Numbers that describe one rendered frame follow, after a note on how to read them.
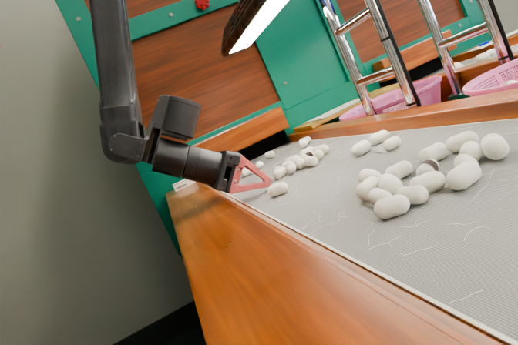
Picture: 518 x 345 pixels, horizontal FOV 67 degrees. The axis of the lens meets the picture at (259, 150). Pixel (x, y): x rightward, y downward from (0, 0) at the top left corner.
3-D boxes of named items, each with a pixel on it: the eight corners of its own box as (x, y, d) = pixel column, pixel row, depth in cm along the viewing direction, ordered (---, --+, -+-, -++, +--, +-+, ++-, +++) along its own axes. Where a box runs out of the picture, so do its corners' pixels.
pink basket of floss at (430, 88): (452, 127, 83) (435, 85, 82) (340, 162, 98) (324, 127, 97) (458, 102, 105) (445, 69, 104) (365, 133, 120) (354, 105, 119)
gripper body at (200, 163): (227, 153, 72) (187, 143, 70) (237, 153, 62) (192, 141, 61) (217, 188, 72) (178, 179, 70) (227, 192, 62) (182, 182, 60)
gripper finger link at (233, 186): (267, 163, 74) (220, 151, 72) (279, 164, 67) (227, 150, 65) (259, 199, 73) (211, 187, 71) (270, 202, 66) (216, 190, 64)
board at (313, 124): (312, 128, 111) (311, 125, 110) (294, 132, 125) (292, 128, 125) (404, 85, 119) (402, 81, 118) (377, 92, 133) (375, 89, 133)
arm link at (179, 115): (119, 155, 68) (105, 152, 60) (136, 93, 69) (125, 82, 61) (186, 172, 69) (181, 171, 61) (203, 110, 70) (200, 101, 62)
